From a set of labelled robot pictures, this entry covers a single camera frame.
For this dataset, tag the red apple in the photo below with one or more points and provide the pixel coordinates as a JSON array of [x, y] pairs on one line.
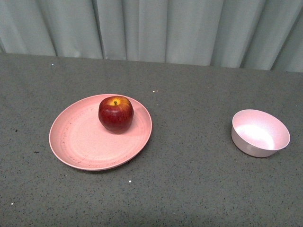
[[116, 114]]

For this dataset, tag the pink plate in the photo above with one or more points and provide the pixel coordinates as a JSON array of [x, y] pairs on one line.
[[78, 139]]

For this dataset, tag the white curtain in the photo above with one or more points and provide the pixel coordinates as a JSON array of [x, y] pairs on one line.
[[252, 34]]

